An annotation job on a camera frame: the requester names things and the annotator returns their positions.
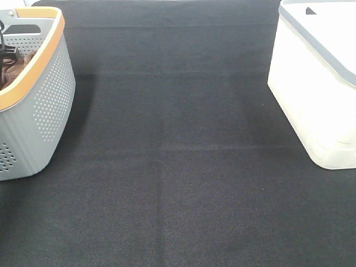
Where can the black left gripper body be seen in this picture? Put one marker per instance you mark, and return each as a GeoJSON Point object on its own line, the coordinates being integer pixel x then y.
{"type": "Point", "coordinates": [10, 52]}

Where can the brown towels in basket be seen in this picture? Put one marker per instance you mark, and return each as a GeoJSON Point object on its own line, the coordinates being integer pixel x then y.
{"type": "Point", "coordinates": [10, 69]}

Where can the grey perforated laundry basket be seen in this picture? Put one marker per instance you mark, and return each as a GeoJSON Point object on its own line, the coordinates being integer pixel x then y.
{"type": "Point", "coordinates": [35, 107]}

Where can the black table cloth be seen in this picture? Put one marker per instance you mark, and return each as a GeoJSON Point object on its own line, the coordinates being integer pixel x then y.
{"type": "Point", "coordinates": [175, 152]}

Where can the white storage bin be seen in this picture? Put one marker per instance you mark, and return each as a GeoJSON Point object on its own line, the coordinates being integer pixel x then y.
{"type": "Point", "coordinates": [312, 77]}

